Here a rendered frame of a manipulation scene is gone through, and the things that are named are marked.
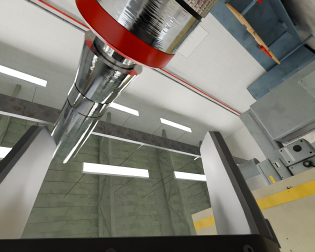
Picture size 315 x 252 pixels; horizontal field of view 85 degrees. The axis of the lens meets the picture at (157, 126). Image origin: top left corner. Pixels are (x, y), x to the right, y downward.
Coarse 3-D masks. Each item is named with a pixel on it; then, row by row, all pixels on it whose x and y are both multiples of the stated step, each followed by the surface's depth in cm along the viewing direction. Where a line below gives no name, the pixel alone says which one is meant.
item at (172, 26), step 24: (96, 0) 6; (120, 0) 5; (144, 0) 5; (168, 0) 5; (192, 0) 6; (216, 0) 6; (144, 24) 6; (168, 24) 6; (192, 24) 6; (168, 48) 7
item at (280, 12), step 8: (256, 0) 335; (272, 0) 375; (232, 8) 370; (248, 8) 344; (272, 8) 419; (280, 8) 373; (240, 16) 351; (280, 16) 417; (288, 16) 376; (248, 24) 368; (280, 24) 441; (288, 24) 414; (248, 32) 447; (288, 32) 470; (296, 32) 412; (248, 40) 455; (256, 40) 466; (304, 40) 435; (264, 48) 437; (296, 48) 447; (272, 56) 450
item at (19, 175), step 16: (32, 128) 10; (16, 144) 9; (32, 144) 9; (48, 144) 10; (16, 160) 8; (32, 160) 9; (48, 160) 10; (0, 176) 7; (16, 176) 8; (32, 176) 9; (0, 192) 7; (16, 192) 8; (32, 192) 9; (0, 208) 7; (16, 208) 8; (0, 224) 7; (16, 224) 8
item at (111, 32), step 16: (80, 0) 6; (96, 16) 6; (96, 32) 6; (112, 32) 6; (128, 32) 6; (112, 48) 6; (128, 48) 6; (144, 48) 6; (144, 64) 7; (160, 64) 8
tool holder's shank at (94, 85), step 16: (96, 48) 8; (80, 64) 8; (96, 64) 8; (112, 64) 8; (128, 64) 8; (80, 80) 9; (96, 80) 8; (112, 80) 8; (128, 80) 9; (80, 96) 9; (96, 96) 9; (112, 96) 10; (64, 112) 10; (80, 112) 10; (96, 112) 10; (64, 128) 12; (80, 128) 11; (64, 144) 12; (80, 144) 13; (64, 160) 14
